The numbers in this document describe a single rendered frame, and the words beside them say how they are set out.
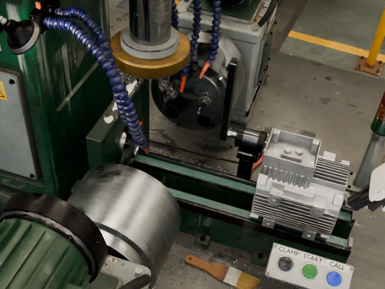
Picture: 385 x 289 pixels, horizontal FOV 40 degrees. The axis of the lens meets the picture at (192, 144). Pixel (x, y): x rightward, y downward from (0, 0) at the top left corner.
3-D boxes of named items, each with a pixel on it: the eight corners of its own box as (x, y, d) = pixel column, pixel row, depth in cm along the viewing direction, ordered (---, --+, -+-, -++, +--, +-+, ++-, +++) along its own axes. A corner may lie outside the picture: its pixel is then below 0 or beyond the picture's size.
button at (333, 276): (323, 283, 108) (324, 284, 106) (327, 269, 108) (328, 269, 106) (338, 288, 107) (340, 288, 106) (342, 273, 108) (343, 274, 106)
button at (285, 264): (276, 268, 110) (276, 269, 108) (279, 254, 110) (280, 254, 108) (290, 273, 109) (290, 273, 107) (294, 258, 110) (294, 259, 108)
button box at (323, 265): (264, 273, 114) (263, 275, 109) (272, 241, 115) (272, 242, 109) (344, 298, 111) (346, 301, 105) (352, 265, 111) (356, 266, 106)
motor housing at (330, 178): (246, 229, 133) (256, 178, 120) (262, 178, 146) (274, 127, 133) (325, 253, 129) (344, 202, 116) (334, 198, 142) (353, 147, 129)
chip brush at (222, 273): (181, 265, 138) (181, 264, 137) (189, 251, 141) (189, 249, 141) (255, 296, 133) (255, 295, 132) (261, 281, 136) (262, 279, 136)
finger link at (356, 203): (377, 206, 114) (355, 219, 119) (378, 196, 116) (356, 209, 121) (367, 198, 113) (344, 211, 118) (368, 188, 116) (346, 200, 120)
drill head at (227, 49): (138, 137, 156) (137, 67, 139) (184, 64, 185) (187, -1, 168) (219, 159, 151) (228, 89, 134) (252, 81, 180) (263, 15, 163)
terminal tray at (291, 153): (258, 176, 125) (263, 155, 120) (268, 148, 133) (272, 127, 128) (308, 190, 123) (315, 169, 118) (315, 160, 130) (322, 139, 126)
